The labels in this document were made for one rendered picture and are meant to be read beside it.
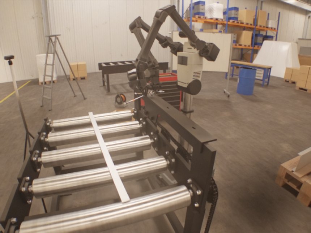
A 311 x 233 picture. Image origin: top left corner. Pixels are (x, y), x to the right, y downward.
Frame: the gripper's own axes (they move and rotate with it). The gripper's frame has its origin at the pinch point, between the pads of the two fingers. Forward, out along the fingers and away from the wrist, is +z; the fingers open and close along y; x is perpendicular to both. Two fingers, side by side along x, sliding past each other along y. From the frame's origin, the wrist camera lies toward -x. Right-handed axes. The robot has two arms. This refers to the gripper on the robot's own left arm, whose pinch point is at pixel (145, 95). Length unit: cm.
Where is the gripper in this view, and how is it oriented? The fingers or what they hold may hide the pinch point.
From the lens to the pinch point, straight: 143.3
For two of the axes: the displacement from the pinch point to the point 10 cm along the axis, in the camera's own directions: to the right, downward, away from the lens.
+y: 5.7, 3.2, -7.6
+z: 1.7, 8.6, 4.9
